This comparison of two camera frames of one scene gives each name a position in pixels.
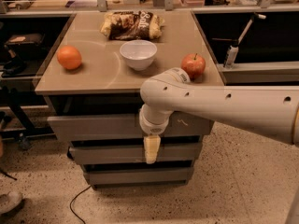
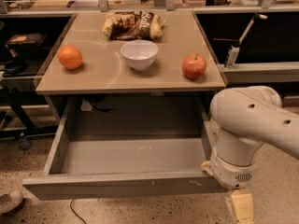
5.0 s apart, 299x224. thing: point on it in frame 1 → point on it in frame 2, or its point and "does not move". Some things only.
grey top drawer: (184, 126) → (92, 166)
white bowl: (139, 54) does not move
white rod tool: (255, 15) does not move
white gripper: (151, 129) → (231, 175)
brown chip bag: (125, 25) does not move
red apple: (194, 64) does not move
